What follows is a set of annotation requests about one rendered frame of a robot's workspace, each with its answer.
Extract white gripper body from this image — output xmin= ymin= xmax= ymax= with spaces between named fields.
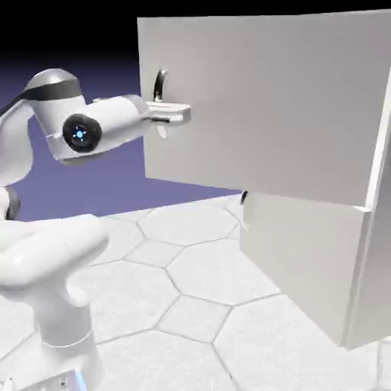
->
xmin=144 ymin=101 xmax=192 ymax=127

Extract long curved metal handle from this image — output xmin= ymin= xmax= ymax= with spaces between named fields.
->
xmin=153 ymin=69 xmax=170 ymax=141

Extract large white cabinet door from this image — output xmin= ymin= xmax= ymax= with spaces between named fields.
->
xmin=136 ymin=8 xmax=391 ymax=212

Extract white cabinet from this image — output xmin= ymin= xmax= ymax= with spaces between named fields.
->
xmin=240 ymin=65 xmax=391 ymax=351

